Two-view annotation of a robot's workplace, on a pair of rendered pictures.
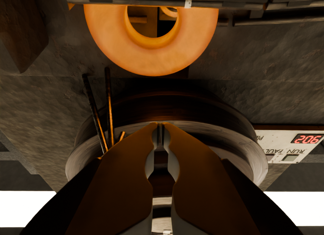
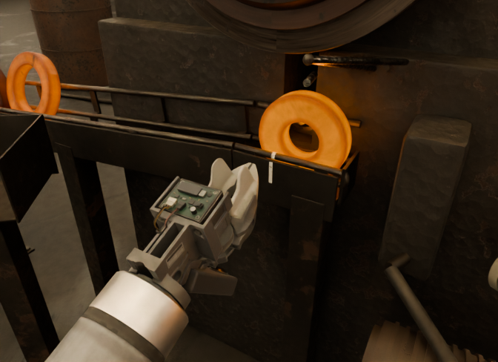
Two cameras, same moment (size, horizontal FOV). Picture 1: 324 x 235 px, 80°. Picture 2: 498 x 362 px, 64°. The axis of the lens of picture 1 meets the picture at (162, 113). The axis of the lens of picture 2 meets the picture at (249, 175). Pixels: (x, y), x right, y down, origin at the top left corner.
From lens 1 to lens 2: 0.54 m
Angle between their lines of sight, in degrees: 80
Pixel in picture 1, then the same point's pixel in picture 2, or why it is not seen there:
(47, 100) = not seen: outside the picture
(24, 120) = not seen: outside the picture
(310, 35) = (197, 81)
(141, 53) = (308, 120)
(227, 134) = (219, 21)
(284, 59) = (205, 60)
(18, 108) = not seen: outside the picture
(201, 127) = (247, 37)
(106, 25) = (330, 145)
